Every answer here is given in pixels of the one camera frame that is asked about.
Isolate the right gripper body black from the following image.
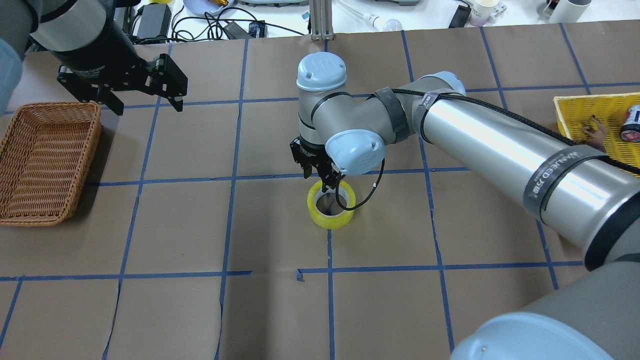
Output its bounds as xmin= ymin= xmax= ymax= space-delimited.
xmin=289 ymin=137 xmax=340 ymax=180

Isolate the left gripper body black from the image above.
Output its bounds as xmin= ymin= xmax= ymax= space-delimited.
xmin=55 ymin=20 xmax=158 ymax=95

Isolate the yellow tape roll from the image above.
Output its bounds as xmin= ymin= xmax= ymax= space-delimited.
xmin=306 ymin=180 xmax=356 ymax=230

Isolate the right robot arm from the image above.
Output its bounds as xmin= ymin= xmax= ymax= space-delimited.
xmin=290 ymin=51 xmax=640 ymax=360

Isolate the black power adapter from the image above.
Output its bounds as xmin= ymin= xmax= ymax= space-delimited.
xmin=134 ymin=3 xmax=171 ymax=44

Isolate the brown wicker basket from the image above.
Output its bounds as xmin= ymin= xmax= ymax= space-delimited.
xmin=0 ymin=102 xmax=102 ymax=227

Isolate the blue plate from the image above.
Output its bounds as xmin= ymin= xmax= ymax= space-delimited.
xmin=183 ymin=0 xmax=236 ymax=17

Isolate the light bulb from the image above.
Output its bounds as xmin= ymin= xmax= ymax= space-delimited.
xmin=337 ymin=0 xmax=403 ymax=32

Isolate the white purple cup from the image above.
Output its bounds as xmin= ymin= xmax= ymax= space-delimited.
xmin=467 ymin=0 xmax=500 ymax=27

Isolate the yellow plastic basket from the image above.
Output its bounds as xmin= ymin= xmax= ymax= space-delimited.
xmin=553 ymin=92 xmax=640 ymax=167

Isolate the toy lion figure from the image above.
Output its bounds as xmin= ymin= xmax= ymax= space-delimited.
xmin=581 ymin=115 xmax=608 ymax=153

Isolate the white mug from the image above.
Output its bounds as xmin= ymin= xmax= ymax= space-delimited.
xmin=543 ymin=0 xmax=592 ymax=24

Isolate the small blue labelled bottle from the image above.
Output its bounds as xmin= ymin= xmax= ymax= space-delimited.
xmin=619 ymin=104 xmax=640 ymax=143

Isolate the aluminium frame post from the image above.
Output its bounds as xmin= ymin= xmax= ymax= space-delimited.
xmin=308 ymin=0 xmax=335 ymax=41

